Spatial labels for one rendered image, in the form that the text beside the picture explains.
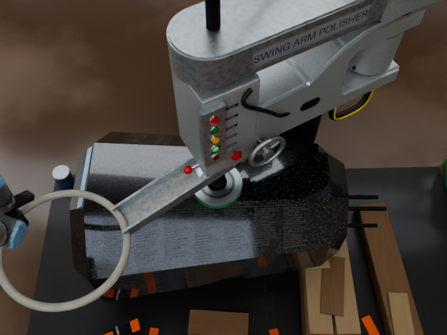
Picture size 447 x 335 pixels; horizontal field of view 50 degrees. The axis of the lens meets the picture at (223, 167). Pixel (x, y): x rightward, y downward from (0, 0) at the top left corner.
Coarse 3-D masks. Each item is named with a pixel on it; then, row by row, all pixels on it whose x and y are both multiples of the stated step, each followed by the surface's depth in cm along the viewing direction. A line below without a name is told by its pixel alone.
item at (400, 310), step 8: (392, 296) 247; (400, 296) 247; (392, 304) 245; (400, 304) 245; (408, 304) 245; (392, 312) 243; (400, 312) 243; (408, 312) 243; (392, 320) 241; (400, 320) 241; (408, 320) 241; (392, 328) 240; (400, 328) 239; (408, 328) 239
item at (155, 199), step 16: (192, 160) 187; (160, 176) 186; (176, 176) 190; (192, 176) 188; (144, 192) 188; (160, 192) 188; (176, 192) 187; (192, 192) 184; (112, 208) 186; (128, 208) 189; (144, 208) 187; (160, 208) 181; (128, 224) 186; (144, 224) 184
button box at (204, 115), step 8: (216, 104) 139; (224, 104) 139; (200, 112) 137; (208, 112) 137; (216, 112) 139; (224, 112) 141; (200, 120) 140; (208, 120) 140; (224, 120) 144; (200, 128) 144; (208, 128) 143; (224, 128) 147; (200, 136) 148; (208, 136) 146; (224, 136) 151; (200, 144) 152; (208, 144) 150; (216, 144) 152; (224, 144) 155; (208, 152) 154; (216, 152) 156; (224, 152) 159; (208, 160) 157; (216, 160) 160
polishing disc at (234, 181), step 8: (200, 176) 203; (232, 176) 203; (240, 176) 203; (232, 184) 201; (240, 184) 201; (200, 192) 199; (208, 192) 199; (216, 192) 199; (224, 192) 199; (232, 192) 199; (200, 200) 197; (208, 200) 197; (216, 200) 197; (224, 200) 197; (232, 200) 197
